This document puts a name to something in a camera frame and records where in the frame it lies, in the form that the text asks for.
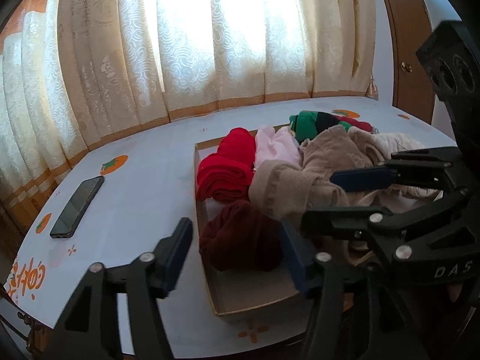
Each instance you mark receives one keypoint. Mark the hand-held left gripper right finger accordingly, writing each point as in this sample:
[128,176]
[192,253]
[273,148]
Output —
[296,262]

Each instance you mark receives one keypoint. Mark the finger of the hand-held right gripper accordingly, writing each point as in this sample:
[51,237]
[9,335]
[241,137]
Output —
[360,180]
[412,225]

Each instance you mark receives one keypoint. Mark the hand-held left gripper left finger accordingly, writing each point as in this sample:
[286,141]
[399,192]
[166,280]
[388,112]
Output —
[176,257]

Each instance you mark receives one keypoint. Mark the cream white underwear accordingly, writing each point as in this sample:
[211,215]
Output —
[397,144]

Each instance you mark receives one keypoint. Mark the red underwear with white trim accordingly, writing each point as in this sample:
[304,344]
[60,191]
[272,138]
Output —
[356,123]

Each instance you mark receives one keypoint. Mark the shallow cardboard box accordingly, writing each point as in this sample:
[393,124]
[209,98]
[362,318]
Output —
[247,292]

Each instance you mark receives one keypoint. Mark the large beige underwear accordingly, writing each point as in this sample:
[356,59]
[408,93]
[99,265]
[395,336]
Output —
[285,187]

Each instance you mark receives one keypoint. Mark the pink underwear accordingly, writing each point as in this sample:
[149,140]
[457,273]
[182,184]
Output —
[273,146]

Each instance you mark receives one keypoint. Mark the bright red underwear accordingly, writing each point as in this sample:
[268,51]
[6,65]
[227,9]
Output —
[225,172]

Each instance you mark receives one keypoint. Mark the person's right hand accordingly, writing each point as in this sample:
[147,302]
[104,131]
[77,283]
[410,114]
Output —
[455,293]

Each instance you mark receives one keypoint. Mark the brass door knob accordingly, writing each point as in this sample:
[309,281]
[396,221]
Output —
[405,67]

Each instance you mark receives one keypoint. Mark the white orange printed table cover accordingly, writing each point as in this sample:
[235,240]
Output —
[150,180]

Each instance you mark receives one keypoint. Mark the curtain tassel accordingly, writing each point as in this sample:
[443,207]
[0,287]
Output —
[372,88]

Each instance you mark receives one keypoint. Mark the brown wooden door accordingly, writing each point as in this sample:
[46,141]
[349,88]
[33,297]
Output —
[405,26]

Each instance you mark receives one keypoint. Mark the black smartphone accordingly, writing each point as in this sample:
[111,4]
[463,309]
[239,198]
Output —
[77,206]

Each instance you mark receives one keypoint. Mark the cream patterned curtain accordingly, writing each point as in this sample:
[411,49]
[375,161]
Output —
[150,52]

